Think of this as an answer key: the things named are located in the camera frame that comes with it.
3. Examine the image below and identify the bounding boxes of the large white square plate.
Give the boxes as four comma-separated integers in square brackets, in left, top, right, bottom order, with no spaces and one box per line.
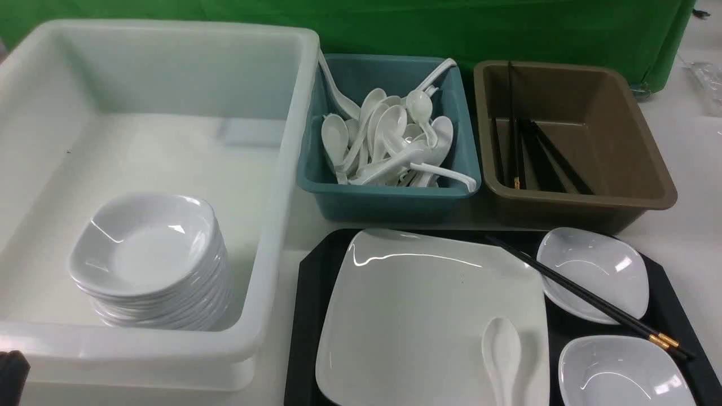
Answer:
[315,229,551,405]

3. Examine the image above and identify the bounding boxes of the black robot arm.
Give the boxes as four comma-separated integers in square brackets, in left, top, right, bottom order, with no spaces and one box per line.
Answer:
[1,350,30,405]

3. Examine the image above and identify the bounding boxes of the large white plastic tub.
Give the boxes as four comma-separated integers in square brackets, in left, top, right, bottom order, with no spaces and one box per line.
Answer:
[1,20,319,391]

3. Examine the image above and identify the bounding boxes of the white soup spoon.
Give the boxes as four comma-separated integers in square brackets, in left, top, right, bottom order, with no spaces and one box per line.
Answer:
[482,316,522,405]

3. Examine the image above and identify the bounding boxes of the white small bowl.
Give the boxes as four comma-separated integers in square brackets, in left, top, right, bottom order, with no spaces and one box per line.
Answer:
[536,228,650,320]
[558,335,696,405]

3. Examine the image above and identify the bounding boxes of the black chopstick gold tip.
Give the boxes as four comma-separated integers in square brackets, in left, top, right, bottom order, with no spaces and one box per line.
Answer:
[496,242,690,361]
[486,236,680,348]

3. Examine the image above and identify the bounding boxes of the green cloth backdrop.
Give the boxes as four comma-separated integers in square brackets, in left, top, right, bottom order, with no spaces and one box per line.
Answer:
[1,1,695,92]

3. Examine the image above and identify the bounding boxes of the stack of white bowls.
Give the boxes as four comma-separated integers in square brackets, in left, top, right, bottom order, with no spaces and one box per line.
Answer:
[67,193,232,331]

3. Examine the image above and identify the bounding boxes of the black chopsticks in bin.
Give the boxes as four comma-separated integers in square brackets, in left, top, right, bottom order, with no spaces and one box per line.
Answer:
[501,61,594,195]

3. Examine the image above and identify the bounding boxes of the clear plastic bag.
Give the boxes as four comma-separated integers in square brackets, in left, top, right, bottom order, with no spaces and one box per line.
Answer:
[688,61,721,117]

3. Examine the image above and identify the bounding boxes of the pile of white spoons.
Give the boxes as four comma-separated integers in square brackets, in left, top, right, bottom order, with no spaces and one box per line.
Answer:
[318,52,478,192]

